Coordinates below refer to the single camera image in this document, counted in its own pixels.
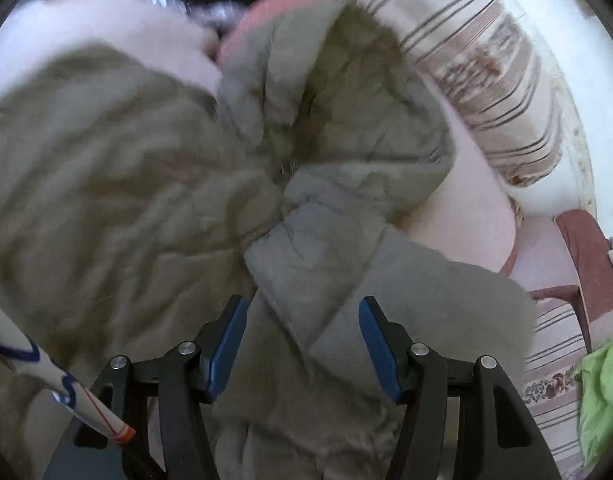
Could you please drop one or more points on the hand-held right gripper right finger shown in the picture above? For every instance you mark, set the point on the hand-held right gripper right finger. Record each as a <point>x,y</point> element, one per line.
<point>381,350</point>

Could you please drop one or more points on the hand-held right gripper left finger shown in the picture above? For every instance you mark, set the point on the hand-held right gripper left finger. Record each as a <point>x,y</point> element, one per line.
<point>229,345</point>

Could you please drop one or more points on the olive quilted jacket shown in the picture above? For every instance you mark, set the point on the olive quilted jacket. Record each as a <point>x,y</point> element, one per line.
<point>136,185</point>

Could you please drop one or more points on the striped floral back cushion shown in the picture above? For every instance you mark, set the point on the striped floral back cushion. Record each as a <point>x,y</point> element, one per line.
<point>556,360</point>

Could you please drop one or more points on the small patterned cloth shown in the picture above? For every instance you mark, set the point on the small patterned cloth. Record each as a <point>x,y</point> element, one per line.
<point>516,212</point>

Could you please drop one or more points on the green cloth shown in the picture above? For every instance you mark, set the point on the green cloth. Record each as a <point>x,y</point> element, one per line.
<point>606,390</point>

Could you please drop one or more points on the striped floral bolster cushion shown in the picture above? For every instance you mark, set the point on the striped floral bolster cushion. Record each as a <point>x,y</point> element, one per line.
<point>461,50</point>

